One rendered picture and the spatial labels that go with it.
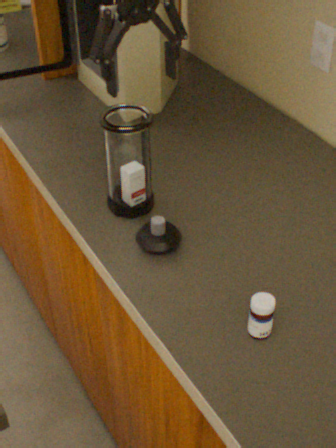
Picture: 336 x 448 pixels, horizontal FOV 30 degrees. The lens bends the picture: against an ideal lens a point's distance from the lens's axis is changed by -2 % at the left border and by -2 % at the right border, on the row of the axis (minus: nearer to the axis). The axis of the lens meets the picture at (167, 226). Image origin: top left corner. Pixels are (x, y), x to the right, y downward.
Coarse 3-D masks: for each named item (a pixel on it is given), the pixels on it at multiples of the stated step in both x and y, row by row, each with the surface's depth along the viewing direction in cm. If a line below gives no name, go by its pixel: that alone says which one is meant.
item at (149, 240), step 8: (160, 216) 125; (144, 224) 128; (152, 224) 124; (160, 224) 123; (168, 224) 128; (136, 232) 128; (144, 232) 126; (152, 232) 125; (160, 232) 125; (168, 232) 126; (176, 232) 126; (136, 240) 126; (144, 240) 124; (152, 240) 124; (160, 240) 124; (168, 240) 124; (176, 240) 125; (144, 248) 124; (152, 248) 123; (160, 248) 123; (168, 248) 124
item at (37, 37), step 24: (0, 0) 166; (24, 0) 168; (48, 0) 170; (0, 24) 169; (24, 24) 172; (48, 24) 174; (0, 48) 173; (24, 48) 176; (48, 48) 178; (0, 72) 177
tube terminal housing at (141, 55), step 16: (176, 0) 169; (160, 16) 155; (128, 32) 153; (144, 32) 155; (160, 32) 158; (128, 48) 155; (144, 48) 158; (160, 48) 160; (80, 64) 183; (128, 64) 158; (144, 64) 160; (160, 64) 163; (176, 64) 181; (80, 80) 188; (96, 80) 176; (128, 80) 161; (144, 80) 163; (160, 80) 166; (176, 80) 184; (128, 96) 163; (144, 96) 166; (160, 96) 169
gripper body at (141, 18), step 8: (120, 0) 104; (128, 0) 104; (136, 0) 105; (144, 0) 106; (152, 0) 107; (120, 8) 104; (128, 8) 105; (136, 8) 106; (120, 16) 107; (144, 16) 108; (136, 24) 108
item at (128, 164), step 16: (112, 112) 128; (128, 112) 129; (144, 112) 127; (112, 128) 121; (128, 128) 121; (112, 144) 125; (128, 144) 124; (144, 144) 126; (112, 160) 127; (128, 160) 126; (144, 160) 128; (112, 176) 130; (128, 176) 129; (144, 176) 130; (112, 192) 133; (128, 192) 131; (144, 192) 133
